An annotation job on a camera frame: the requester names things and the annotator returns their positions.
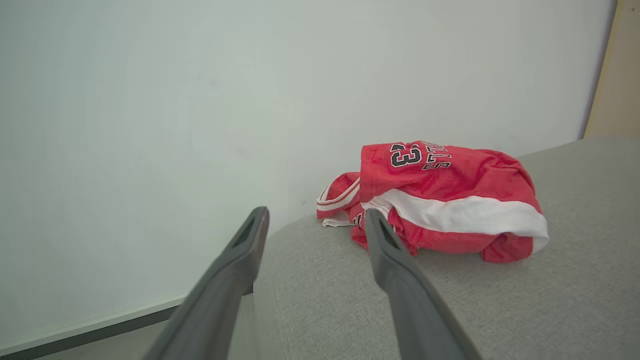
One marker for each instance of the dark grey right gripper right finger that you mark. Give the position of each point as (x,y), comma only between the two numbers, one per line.
(415,310)

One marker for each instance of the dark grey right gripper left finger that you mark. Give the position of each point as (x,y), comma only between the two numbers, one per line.
(215,305)

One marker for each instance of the red white basketball jersey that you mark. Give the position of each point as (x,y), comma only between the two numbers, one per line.
(450,180)

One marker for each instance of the white baseboard strip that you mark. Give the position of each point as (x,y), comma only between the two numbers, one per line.
(90,327)

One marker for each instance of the grey fabric sofa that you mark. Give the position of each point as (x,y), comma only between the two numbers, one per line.
(550,310)

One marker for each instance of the beige wooden panel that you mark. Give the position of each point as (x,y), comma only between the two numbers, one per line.
(617,75)

